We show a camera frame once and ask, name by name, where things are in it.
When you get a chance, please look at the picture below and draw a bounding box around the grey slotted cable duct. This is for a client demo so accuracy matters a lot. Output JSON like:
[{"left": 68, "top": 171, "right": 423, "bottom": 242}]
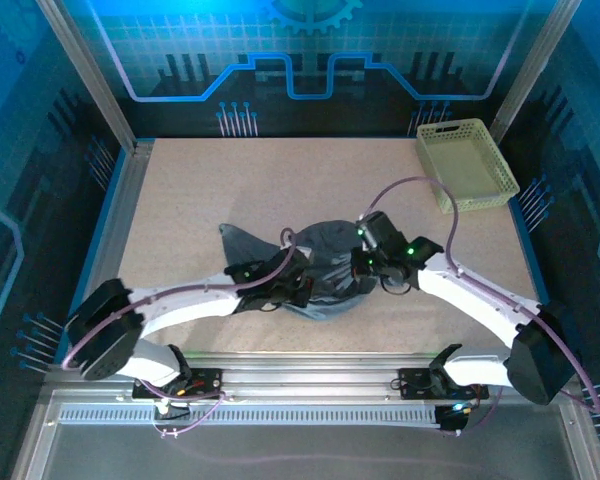
[{"left": 59, "top": 403, "right": 441, "bottom": 427}]

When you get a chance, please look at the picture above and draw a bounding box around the aluminium side rail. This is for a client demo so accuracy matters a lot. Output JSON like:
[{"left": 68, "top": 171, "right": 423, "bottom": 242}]
[{"left": 74, "top": 139, "right": 156, "bottom": 351}]

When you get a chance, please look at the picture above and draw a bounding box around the aluminium frame post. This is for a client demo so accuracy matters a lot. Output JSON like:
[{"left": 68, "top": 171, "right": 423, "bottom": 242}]
[
  {"left": 34, "top": 0, "right": 141, "bottom": 151},
  {"left": 487, "top": 0, "right": 584, "bottom": 146}
]

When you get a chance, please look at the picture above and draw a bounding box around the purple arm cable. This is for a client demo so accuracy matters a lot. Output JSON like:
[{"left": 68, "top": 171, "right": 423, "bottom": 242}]
[
  {"left": 367, "top": 175, "right": 600, "bottom": 437},
  {"left": 60, "top": 227, "right": 297, "bottom": 437}
]

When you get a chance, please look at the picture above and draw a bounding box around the black controller box with LEDs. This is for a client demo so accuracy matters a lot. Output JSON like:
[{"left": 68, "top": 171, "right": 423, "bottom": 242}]
[{"left": 435, "top": 402, "right": 474, "bottom": 434}]

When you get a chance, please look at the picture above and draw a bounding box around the grey t-shirt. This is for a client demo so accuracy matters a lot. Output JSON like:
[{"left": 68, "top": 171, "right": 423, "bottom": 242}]
[{"left": 218, "top": 218, "right": 381, "bottom": 324}]

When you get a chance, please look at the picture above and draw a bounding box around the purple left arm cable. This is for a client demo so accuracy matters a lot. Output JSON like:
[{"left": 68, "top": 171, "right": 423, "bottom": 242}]
[{"left": 60, "top": 227, "right": 297, "bottom": 437}]

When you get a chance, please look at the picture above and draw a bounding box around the wide aluminium frame rail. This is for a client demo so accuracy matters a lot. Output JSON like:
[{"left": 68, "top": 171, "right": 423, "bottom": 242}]
[{"left": 44, "top": 352, "right": 581, "bottom": 401}]

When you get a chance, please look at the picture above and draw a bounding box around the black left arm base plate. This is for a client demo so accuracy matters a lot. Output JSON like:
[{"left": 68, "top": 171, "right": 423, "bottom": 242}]
[{"left": 132, "top": 367, "right": 224, "bottom": 401}]

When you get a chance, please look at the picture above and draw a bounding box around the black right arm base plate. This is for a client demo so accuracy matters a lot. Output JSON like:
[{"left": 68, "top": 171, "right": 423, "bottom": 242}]
[{"left": 398, "top": 367, "right": 490, "bottom": 401}]

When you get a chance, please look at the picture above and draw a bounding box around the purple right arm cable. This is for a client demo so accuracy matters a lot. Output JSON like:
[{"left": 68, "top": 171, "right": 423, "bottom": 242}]
[{"left": 367, "top": 175, "right": 600, "bottom": 437}]

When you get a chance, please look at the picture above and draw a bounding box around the yellow-green plastic basket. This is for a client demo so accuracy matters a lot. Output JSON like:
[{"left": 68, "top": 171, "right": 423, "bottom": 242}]
[{"left": 416, "top": 118, "right": 521, "bottom": 215}]

